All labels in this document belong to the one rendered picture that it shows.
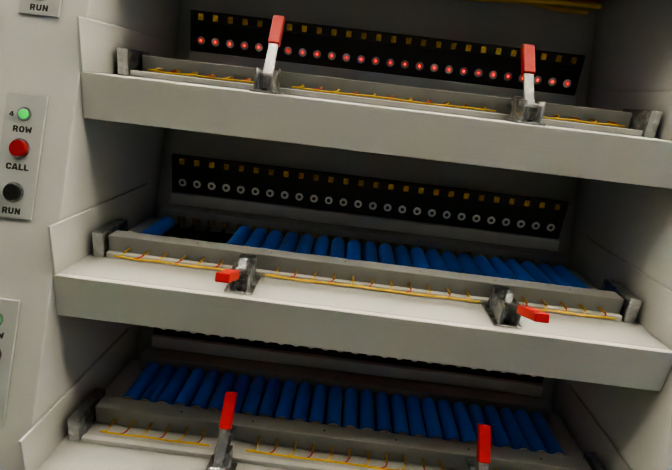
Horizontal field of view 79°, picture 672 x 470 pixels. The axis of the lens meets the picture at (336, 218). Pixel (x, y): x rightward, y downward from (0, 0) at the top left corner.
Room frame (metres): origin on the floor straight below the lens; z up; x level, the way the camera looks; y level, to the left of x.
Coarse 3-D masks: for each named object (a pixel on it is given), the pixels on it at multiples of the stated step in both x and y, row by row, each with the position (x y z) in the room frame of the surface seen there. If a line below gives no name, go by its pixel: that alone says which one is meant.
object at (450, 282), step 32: (160, 256) 0.45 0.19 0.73; (192, 256) 0.44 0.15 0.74; (224, 256) 0.44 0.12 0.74; (288, 256) 0.44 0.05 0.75; (320, 256) 0.45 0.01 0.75; (416, 288) 0.44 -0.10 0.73; (448, 288) 0.44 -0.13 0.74; (480, 288) 0.44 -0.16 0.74; (512, 288) 0.44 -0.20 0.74; (544, 288) 0.44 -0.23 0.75; (576, 288) 0.45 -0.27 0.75
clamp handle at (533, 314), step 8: (504, 296) 0.40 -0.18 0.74; (512, 296) 0.40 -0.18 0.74; (504, 304) 0.40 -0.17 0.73; (512, 304) 0.39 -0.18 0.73; (520, 312) 0.36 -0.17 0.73; (528, 312) 0.35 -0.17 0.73; (536, 312) 0.34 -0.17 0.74; (544, 312) 0.34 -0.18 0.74; (536, 320) 0.34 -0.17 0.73; (544, 320) 0.34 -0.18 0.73
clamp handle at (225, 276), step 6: (240, 264) 0.41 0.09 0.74; (246, 264) 0.41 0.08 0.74; (222, 270) 0.36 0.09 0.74; (228, 270) 0.36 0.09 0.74; (234, 270) 0.37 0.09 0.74; (240, 270) 0.39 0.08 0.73; (246, 270) 0.41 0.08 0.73; (216, 276) 0.34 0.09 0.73; (222, 276) 0.34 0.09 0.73; (228, 276) 0.34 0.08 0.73; (234, 276) 0.36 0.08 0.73; (222, 282) 0.34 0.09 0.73; (228, 282) 0.34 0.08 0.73
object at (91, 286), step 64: (128, 192) 0.51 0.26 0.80; (64, 256) 0.41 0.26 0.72; (128, 320) 0.41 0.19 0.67; (192, 320) 0.40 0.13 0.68; (256, 320) 0.40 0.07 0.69; (320, 320) 0.40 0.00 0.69; (384, 320) 0.39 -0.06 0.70; (448, 320) 0.40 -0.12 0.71; (576, 320) 0.43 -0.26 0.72; (640, 320) 0.44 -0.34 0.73; (640, 384) 0.40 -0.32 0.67
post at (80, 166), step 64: (0, 0) 0.40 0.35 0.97; (64, 0) 0.40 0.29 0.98; (128, 0) 0.46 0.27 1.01; (0, 64) 0.40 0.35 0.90; (64, 64) 0.40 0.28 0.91; (0, 128) 0.40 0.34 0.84; (64, 128) 0.40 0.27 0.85; (128, 128) 0.50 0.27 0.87; (64, 192) 0.40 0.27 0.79; (0, 256) 0.40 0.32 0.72; (64, 320) 0.42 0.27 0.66; (64, 384) 0.44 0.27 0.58; (0, 448) 0.40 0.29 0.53
